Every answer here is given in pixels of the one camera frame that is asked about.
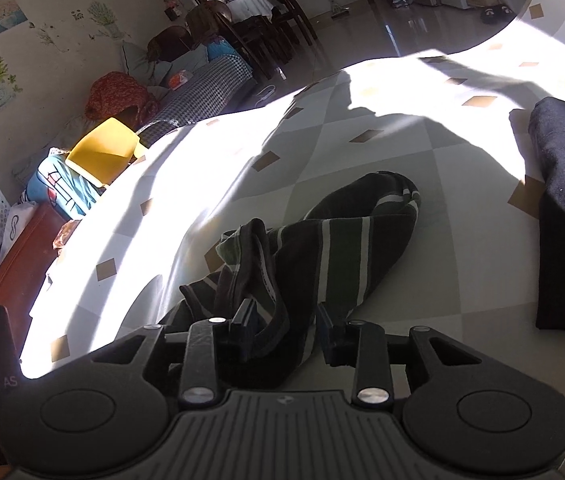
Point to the white paper bag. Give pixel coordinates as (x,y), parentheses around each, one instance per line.
(17,225)

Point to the red knitted blanket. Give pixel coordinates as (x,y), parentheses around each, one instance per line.
(112,92)

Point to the black slipper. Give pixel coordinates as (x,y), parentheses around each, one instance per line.
(505,11)
(487,16)

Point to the green brown striped shirt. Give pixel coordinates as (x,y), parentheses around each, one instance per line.
(322,260)

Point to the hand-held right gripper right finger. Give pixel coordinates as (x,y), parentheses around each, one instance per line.
(330,340)

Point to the square floral wall sticker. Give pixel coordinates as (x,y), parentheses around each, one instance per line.
(2,15)

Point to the lavender pot wall sticker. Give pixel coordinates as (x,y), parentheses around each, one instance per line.
(105,17)

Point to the red-brown wooden cabinet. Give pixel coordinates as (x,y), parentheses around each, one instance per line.
(22,270)

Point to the dark wooden dining chair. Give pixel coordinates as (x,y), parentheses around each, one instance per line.
(287,5)
(212,17)

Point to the dining table with white cloth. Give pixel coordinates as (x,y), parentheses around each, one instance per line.
(252,4)

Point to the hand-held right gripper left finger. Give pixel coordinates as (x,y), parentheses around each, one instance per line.
(247,325)

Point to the orange packet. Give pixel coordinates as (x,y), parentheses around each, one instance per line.
(181,80)

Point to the pink flower bouquet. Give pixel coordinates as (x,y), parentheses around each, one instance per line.
(171,6)

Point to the houndstooth covered sofa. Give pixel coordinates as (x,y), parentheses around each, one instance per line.
(202,90)

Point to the brown snack bag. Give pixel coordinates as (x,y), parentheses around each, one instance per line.
(65,235)

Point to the dark brown cushion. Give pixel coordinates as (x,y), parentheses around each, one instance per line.
(170,40)

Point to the yellow plastic chair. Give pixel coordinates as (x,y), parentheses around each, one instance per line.
(102,150)

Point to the bright blue cushion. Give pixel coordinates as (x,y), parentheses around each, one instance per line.
(222,49)

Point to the blue cartoon print cloth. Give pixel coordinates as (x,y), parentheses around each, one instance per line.
(57,185)

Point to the teal pillow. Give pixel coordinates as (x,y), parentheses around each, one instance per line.
(137,62)

